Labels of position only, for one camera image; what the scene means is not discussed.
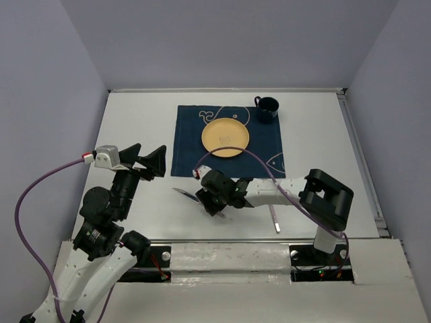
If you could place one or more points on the blue embroidered cloth placemat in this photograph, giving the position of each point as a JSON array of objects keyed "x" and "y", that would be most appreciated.
[{"x": 265, "y": 142}]

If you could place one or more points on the knife with pink handle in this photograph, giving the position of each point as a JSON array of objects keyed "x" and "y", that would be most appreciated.
[{"x": 195, "y": 200}]

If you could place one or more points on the dark blue mug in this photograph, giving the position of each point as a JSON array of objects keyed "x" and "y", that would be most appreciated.
[{"x": 267, "y": 109}]

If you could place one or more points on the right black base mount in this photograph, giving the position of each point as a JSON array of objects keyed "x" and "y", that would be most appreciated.
[{"x": 311, "y": 265}]

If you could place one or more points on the yellow plate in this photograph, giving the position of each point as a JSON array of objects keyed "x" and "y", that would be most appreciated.
[{"x": 225, "y": 132}]

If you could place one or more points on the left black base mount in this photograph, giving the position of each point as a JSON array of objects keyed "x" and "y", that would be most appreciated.
[{"x": 154, "y": 269}]

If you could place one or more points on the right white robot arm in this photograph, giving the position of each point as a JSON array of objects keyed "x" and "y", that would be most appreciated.
[{"x": 323, "y": 199}]

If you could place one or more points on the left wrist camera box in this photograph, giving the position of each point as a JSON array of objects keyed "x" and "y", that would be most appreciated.
[{"x": 107, "y": 157}]

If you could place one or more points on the fork with pink handle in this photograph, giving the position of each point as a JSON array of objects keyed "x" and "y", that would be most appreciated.
[{"x": 274, "y": 219}]

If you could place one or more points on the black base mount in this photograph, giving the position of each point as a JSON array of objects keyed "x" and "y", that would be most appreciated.
[
  {"x": 154, "y": 269},
  {"x": 311, "y": 265}
]

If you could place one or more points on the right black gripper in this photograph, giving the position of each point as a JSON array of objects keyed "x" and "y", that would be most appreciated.
[{"x": 211, "y": 207}]

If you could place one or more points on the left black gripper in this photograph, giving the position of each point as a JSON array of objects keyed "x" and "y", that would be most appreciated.
[{"x": 155, "y": 161}]

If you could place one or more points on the metal table edge rail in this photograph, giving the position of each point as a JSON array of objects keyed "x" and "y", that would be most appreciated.
[{"x": 225, "y": 240}]

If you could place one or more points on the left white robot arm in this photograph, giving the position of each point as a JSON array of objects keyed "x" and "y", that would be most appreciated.
[{"x": 102, "y": 251}]

